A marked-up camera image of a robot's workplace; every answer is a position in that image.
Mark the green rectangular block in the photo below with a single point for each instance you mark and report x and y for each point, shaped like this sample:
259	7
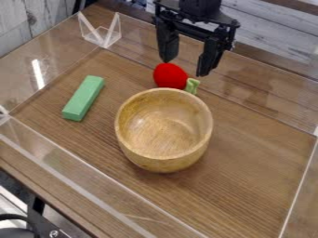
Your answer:
81	100

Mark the red plush strawberry toy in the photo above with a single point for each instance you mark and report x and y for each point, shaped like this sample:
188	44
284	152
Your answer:
168	75

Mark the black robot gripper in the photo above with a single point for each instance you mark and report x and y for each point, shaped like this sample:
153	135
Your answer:
198	19

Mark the clear acrylic tray walls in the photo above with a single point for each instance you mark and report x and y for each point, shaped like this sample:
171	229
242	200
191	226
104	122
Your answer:
251	189

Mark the wooden bowl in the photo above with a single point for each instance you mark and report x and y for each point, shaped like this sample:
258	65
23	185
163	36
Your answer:
163	128

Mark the black table leg bracket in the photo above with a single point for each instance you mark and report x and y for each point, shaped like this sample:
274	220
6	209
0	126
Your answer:
45	228

